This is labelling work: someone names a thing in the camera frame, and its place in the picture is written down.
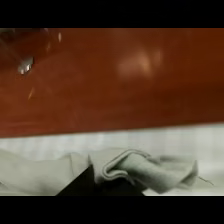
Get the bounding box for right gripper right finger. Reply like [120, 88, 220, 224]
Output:
[100, 179, 146, 197]

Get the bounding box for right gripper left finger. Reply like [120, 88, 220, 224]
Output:
[55, 165, 102, 197]

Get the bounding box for pale grey T-shirt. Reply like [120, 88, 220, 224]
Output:
[0, 147, 215, 197]

